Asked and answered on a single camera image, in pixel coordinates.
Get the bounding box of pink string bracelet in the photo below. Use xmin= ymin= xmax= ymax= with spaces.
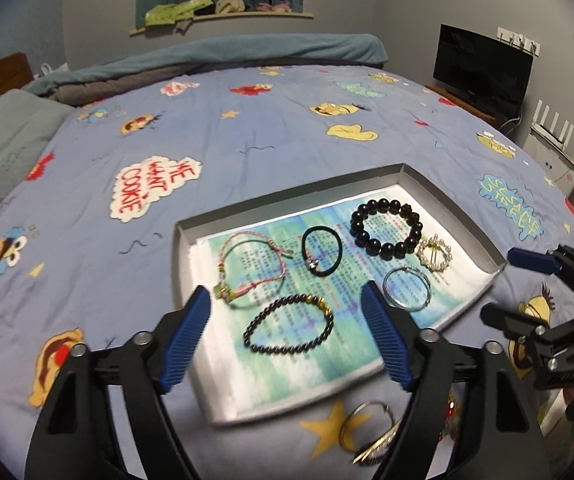
xmin=214 ymin=231 xmax=294 ymax=310

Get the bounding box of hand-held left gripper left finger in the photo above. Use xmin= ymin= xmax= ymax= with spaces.
xmin=26 ymin=285 xmax=213 ymax=480

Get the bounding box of teal folded blanket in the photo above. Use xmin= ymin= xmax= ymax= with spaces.
xmin=21 ymin=33 xmax=388 ymax=96

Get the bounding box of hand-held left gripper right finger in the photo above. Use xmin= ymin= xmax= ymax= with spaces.
xmin=360 ymin=282 xmax=552 ymax=480

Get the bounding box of thin silver hoop bangle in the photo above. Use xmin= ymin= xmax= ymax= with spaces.
xmin=382 ymin=265 xmax=433 ymax=310

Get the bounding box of grey cardboard box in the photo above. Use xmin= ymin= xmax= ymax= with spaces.
xmin=173 ymin=162 xmax=508 ymax=429

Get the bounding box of black hair tie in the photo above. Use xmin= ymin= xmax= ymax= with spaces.
xmin=300 ymin=226 xmax=343 ymax=277

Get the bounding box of cartoon printed blue bed cover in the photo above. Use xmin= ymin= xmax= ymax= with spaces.
xmin=0 ymin=62 xmax=574 ymax=480

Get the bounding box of small dark bead bracelet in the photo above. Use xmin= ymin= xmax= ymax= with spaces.
xmin=244 ymin=293 xmax=336 ymax=356

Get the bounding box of black monitor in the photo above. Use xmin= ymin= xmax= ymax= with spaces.
xmin=432 ymin=23 xmax=534 ymax=119

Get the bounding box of green cloth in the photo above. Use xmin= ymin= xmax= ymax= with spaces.
xmin=144 ymin=0 xmax=216 ymax=26

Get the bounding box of large black bead bracelet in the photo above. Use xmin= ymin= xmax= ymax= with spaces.
xmin=350 ymin=198 xmax=423 ymax=260

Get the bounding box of grey blue pillow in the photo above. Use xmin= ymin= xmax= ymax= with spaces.
xmin=0 ymin=88 xmax=76 ymax=214

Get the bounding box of blue green printed paper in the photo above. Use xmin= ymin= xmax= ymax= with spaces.
xmin=189 ymin=183 xmax=498 ymax=419

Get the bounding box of wall hook rack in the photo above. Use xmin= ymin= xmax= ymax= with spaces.
xmin=495 ymin=27 xmax=542 ymax=55

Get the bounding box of window sill shelf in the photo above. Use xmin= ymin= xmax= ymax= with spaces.
xmin=129 ymin=10 xmax=314 ymax=37

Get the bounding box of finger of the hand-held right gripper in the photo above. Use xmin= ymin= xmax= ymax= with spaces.
xmin=481 ymin=301 xmax=551 ymax=347
xmin=508 ymin=246 xmax=574 ymax=277

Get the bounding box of white router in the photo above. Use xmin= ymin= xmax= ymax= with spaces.
xmin=529 ymin=99 xmax=574 ymax=197

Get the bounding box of rhinestone ring brooch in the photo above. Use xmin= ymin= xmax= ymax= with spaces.
xmin=416 ymin=234 xmax=460 ymax=272

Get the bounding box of grey folded blanket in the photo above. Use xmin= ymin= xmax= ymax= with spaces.
xmin=54 ymin=62 xmax=180 ymax=106

